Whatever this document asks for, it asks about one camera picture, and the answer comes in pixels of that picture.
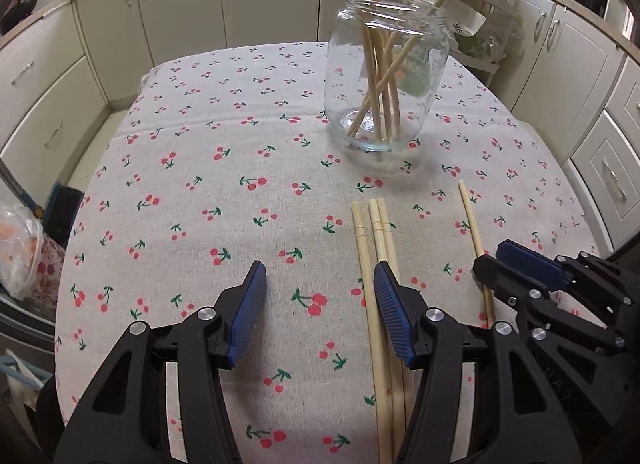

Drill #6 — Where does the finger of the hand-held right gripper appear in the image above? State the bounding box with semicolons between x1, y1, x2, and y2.
472;254;627;351
496;239;640;305

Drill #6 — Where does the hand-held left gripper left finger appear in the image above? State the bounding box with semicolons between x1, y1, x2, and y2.
52;260;267;464

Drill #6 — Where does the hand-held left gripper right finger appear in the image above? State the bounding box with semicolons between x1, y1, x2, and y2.
372;260;583;464

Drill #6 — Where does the clear glass jar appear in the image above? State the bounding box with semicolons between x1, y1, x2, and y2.
324;0;449;151

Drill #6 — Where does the cherry print tablecloth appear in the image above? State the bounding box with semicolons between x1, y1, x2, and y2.
52;41;601;464

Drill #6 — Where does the flower print trash bin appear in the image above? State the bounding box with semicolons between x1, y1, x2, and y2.
30;239;67;305

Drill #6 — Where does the dark blue dustpan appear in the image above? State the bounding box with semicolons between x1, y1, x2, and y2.
47;186;85;237

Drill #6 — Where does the clear plastic trash bag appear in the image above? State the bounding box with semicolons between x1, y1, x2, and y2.
0;189;51;299

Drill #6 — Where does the white plastic bag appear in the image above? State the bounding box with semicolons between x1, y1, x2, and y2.
447;6;488;39

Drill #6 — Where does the black pot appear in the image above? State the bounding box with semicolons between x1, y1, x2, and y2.
0;0;38;34

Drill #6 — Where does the cream cabinet with silver handles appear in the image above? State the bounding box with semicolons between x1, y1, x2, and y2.
495;0;640;255

